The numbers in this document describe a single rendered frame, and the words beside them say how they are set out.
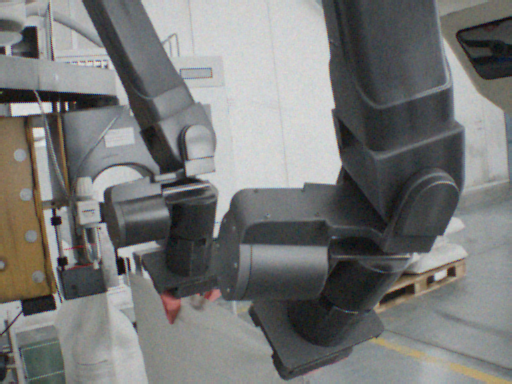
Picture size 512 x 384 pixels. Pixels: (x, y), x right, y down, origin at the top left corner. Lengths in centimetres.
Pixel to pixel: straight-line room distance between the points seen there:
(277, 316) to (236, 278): 11
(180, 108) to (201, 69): 427
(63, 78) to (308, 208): 64
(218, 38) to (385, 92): 542
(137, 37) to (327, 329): 36
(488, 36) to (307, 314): 44
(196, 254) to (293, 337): 23
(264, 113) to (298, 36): 109
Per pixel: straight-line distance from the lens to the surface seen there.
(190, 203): 55
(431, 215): 29
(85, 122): 91
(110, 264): 95
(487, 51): 70
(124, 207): 53
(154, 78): 56
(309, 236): 30
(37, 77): 83
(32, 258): 91
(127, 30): 57
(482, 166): 862
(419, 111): 27
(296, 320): 40
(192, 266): 60
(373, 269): 32
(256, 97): 574
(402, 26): 26
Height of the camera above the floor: 123
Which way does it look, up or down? 5 degrees down
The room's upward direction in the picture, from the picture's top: 6 degrees counter-clockwise
